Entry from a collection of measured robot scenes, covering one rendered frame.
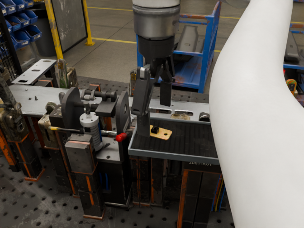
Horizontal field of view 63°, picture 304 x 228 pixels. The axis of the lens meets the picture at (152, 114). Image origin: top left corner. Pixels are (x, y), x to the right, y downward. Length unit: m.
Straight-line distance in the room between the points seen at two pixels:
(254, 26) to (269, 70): 0.07
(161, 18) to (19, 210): 0.94
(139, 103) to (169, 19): 0.17
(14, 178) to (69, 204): 0.31
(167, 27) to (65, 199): 0.85
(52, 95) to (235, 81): 1.05
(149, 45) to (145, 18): 0.05
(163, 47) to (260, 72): 0.32
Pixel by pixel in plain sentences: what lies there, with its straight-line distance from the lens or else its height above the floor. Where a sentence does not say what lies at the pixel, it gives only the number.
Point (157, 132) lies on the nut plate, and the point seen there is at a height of 1.17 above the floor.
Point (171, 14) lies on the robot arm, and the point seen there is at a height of 1.46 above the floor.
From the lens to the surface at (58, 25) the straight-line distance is 3.91.
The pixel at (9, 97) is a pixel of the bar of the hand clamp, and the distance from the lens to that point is 1.02.
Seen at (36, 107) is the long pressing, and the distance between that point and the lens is 1.13.
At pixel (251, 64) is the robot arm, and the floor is 1.50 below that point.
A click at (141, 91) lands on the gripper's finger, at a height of 1.33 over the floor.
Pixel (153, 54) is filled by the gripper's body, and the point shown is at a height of 1.39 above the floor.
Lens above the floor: 1.58
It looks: 36 degrees down
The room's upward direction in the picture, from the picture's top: straight up
